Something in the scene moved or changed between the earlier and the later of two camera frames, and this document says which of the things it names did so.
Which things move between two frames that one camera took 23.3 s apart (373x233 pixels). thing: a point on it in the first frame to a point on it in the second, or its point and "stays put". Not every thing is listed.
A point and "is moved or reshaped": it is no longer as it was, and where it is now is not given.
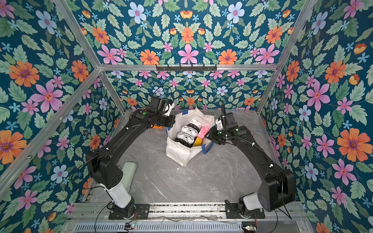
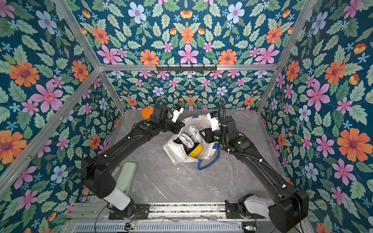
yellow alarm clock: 197,142 to 195,152
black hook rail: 186,68 stays put
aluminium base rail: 189,211 stays put
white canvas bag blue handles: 179,153 is moved or reshaped
